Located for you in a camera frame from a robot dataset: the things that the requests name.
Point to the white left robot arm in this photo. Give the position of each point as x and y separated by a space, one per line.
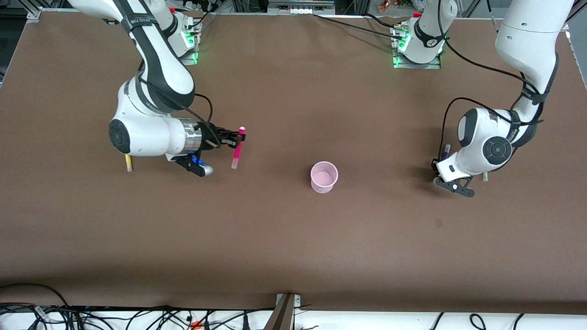
527 36

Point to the white power strip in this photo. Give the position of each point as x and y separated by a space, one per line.
300 8

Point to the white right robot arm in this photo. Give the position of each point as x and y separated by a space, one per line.
156 68

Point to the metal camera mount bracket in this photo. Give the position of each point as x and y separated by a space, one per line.
282 314

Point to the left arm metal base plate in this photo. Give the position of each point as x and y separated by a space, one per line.
431 65

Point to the brown table cover mat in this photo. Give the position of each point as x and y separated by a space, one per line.
275 252

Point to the yellow pen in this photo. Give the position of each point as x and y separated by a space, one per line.
129 165

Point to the purple pen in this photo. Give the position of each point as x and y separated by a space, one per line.
446 151

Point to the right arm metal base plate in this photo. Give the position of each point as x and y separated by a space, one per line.
192 57

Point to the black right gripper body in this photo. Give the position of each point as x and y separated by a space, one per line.
210 135

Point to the pink pen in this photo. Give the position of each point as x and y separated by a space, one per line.
237 156

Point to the pink cup holder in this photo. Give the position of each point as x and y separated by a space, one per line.
324 178

